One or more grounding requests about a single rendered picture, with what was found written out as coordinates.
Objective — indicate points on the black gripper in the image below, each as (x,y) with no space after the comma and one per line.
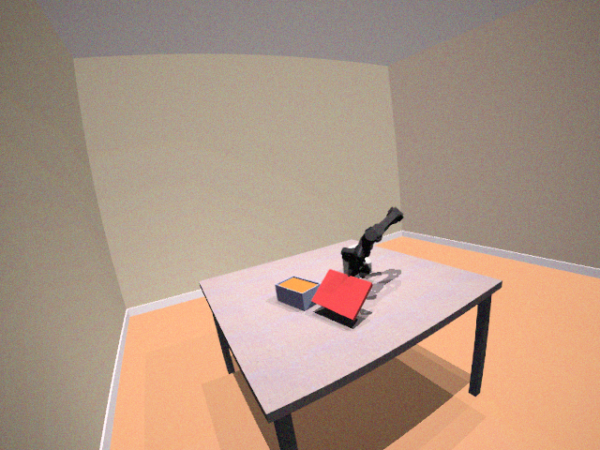
(357,257)

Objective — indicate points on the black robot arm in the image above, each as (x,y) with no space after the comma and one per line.
(374,234)

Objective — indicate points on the red rectangular lid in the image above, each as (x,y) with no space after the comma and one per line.
(342,294)

